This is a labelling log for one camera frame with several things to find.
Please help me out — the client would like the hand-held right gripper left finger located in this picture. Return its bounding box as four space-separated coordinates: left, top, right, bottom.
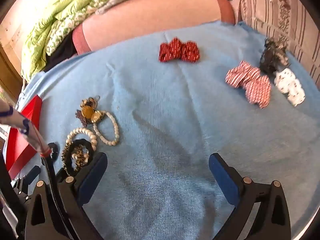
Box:
25 152 108 240

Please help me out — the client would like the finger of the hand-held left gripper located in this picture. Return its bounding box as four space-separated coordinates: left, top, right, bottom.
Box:
26 165 42 180

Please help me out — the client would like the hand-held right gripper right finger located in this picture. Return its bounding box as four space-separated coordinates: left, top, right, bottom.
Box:
209 152 292 240

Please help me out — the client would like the red box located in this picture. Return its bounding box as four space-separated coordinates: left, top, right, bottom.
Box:
5 94 43 173

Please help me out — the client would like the plain black braided bracelet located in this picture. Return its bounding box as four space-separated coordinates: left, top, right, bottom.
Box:
47 142 60 159

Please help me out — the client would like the black braided bracelet with charm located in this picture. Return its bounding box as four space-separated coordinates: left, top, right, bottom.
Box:
71 139 97 160

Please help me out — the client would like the brown beaded bracelet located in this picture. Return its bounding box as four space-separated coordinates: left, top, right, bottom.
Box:
61 142 88 177

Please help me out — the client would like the large pearl bracelet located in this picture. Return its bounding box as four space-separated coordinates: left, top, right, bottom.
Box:
66 127 98 153

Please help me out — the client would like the small pearl bracelet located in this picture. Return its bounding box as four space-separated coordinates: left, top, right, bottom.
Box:
93 110 120 146

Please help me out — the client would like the gold watch brooch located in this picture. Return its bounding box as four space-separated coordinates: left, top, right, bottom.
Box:
90 110 104 123

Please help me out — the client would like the gold pendant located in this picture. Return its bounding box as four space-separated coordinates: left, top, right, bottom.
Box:
81 105 94 118

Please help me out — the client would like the red striped flower brooch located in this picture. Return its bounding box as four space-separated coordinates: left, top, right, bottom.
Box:
75 109 90 128

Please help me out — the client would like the blue blanket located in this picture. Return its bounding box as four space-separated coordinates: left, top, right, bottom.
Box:
19 21 320 240

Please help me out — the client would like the red white striped bow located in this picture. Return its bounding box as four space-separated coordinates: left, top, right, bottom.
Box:
225 60 272 109

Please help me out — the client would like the wooden furniture panel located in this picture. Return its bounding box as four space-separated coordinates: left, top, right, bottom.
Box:
0 37 24 98

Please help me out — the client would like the white dotted bow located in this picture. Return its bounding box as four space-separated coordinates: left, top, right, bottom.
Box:
274 68 306 107

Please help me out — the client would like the dark cloth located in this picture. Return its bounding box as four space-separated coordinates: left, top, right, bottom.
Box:
45 34 78 67

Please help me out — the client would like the black lace bow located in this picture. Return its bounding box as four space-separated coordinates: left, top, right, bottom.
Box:
259 37 289 75

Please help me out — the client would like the red dotted bow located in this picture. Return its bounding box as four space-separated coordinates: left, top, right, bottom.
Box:
158 37 201 63

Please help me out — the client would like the pink bed cover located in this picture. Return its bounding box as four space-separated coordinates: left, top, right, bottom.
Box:
72 0 235 55

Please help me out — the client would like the striped floral cloth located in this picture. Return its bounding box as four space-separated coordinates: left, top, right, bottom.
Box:
230 0 320 90

